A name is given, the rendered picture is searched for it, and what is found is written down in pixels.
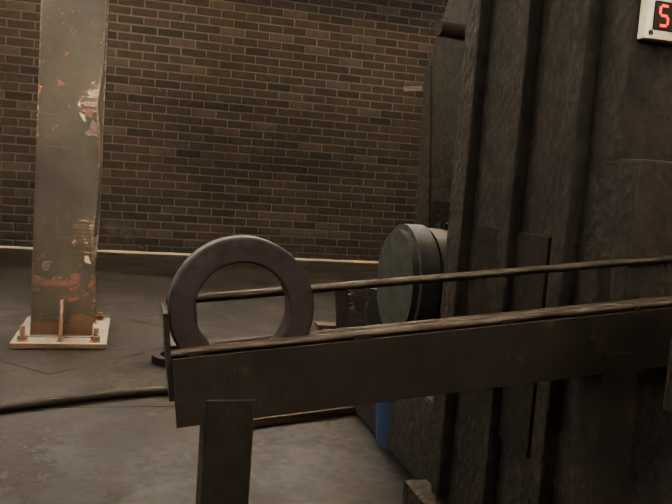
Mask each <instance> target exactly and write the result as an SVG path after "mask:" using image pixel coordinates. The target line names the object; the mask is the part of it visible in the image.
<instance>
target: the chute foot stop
mask: <svg viewBox="0 0 672 504"><path fill-rule="evenodd" d="M161 309H162V324H163V338H164V353H165V367H166V382H167V390H168V396H169V401H170V402H171V401H174V389H173V374H172V359H171V344H170V330H169V315H168V310H167V306H166V303H161Z"/></svg>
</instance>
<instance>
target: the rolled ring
mask: <svg viewBox="0 0 672 504"><path fill-rule="evenodd" d="M237 263H250V264H255V265H259V266H261V267H264V268H266V269H267V270H269V271H270V272H272V273H273V274H274V276H275V277H276V278H277V279H278V281H279V283H280V285H281V287H282V289H283V292H284V297H285V312H284V316H283V319H282V322H281V324H280V326H279V328H278V329H277V331H276V332H275V334H274V335H273V336H272V337H271V338H270V339H277V338H287V337H296V336H306V335H308V334H309V331H310V328H311V325H312V321H313V315H314V298H313V292H312V288H311V285H310V282H309V279H308V277H307V275H306V273H305V271H304V270H303V268H302V267H301V265H300V264H299V263H298V261H297V260H296V259H295V258H294V257H293V256H292V255H291V254H290V253H288V252H287V251H286V250H284V249H283V248H281V247H280V246H278V245H276V244H274V243H273V242H270V241H268V240H266V239H263V238H259V237H255V236H249V235H232V236H226V237H222V238H218V239H215V240H213V241H211V242H208V243H206V244H205V245H203V246H201V247H200V248H198V249H197V250H196V251H194V252H193V253H192V254H191V255H190V256H189V257H188V258H187V259H186V260H185V261H184V262H183V263H182V265H181V266H180V268H179V269H178V271H177V272H176V274H175V276H174V278H173V280H172V283H171V286H170V289H169V293H168V299H167V310H168V315H169V327H170V331H171V334H172V337H173V339H174V341H175V343H176V345H177V347H178V348H187V347H197V346H207V345H214V344H213V343H211V342H210V341H209V340H208V339H207V338H206V337H205V336H204V335H203V334H202V333H201V331H200V330H199V328H198V326H197V323H196V318H195V304H196V300H197V296H198V293H199V291H200V289H201V287H202V286H203V284H204V283H205V282H206V280H207V279H208V278H209V277H210V276H211V275H212V274H214V273H215V272H216V271H218V270H220V269H221V268H223V267H226V266H228V265H232V264H237Z"/></svg>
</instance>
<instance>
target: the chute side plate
mask: <svg viewBox="0 0 672 504"><path fill-rule="evenodd" d="M671 334H672V307H667V308H657V309H648V310H638V311H629V312H619V313H609V314H600V315H590V316H580V317H571V318H561V319H551V320H542V321H532V322H522V323H513V324H503V325H493V326H484V327H474V328H464V329H455V330H445V331H435V332H426V333H416V334H406V335H397V336H387V337H378V338H368V339H358V340H349V341H339V342H329V343H320V344H310V345H300V346H291V347H281V348H271V349H262V350H252V351H242V352H233V353H223V354H213V355H204V356H194V357H184V358H175V359H172V373H173V388H174V403H175V417H176V428H181V427H189V426H197V425H205V414H206V401H207V400H246V399H253V400H254V401H255V403H254V418H260V417H268V416H276V415H284V414H292V413H300V412H308V411H315V410H323V409H331V408H339V407H347V406H355V405H363V404H371V403H379V402H386V401H394V400H402V399H410V398H418V397H426V396H434V395H442V394H449V393H457V392H465V391H473V390H481V389H489V388H497V387H505V386H513V385H520V384H528V383H536V382H544V381H552V380H560V379H568V378H576V377H583V376H591V375H599V374H603V368H604V359H605V353H641V362H640V369H647V368H654V367H662V366H668V360H669V351H670V343H671Z"/></svg>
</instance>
